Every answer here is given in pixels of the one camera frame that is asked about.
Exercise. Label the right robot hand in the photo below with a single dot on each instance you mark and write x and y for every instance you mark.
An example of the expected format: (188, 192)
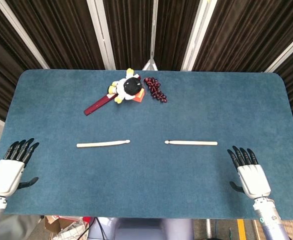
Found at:
(252, 178)

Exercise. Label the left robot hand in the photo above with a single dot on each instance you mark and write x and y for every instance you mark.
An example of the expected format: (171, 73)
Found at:
(5, 176)

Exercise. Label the wooden drumstick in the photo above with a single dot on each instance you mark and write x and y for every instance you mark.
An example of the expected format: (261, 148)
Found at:
(102, 143)
(191, 143)

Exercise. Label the cardboard box with clutter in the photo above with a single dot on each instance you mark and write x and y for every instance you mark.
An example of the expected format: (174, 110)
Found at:
(66, 227)

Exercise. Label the blue felt table mat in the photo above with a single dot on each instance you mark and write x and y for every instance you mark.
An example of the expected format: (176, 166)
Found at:
(146, 162)

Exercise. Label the dark red rectangular box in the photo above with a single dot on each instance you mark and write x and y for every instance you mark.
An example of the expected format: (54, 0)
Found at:
(97, 105)

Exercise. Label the robot torso base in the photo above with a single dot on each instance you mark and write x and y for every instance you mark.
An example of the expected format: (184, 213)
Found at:
(141, 228)

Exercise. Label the dark red grape bunch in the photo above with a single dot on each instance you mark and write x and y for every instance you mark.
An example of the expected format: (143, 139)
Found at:
(155, 90)

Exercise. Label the orange yellow block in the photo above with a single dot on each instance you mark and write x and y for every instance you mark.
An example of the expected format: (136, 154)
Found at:
(140, 96)

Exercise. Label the black and white plush toy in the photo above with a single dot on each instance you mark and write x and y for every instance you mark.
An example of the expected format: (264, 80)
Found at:
(126, 86)

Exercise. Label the white tripod stand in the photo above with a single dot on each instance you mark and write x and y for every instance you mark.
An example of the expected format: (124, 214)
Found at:
(150, 50)

